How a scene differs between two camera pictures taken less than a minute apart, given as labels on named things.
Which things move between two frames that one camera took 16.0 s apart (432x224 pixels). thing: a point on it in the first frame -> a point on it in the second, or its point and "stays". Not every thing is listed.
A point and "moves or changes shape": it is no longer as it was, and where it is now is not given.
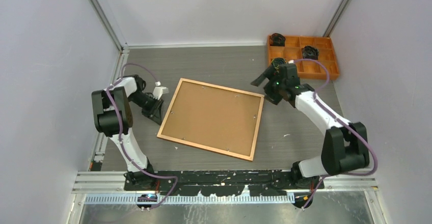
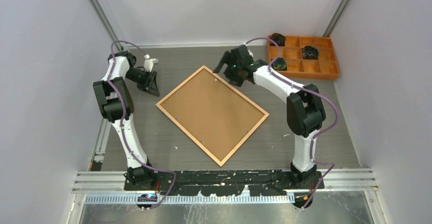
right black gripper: x=271 y=74 -> x=235 y=81
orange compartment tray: x=292 y=51 stays
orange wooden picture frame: x=172 y=103 moves or changes shape
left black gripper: x=154 y=113 -> x=150 y=85
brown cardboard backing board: x=215 y=117 moves or changes shape
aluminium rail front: x=114 y=183 stays
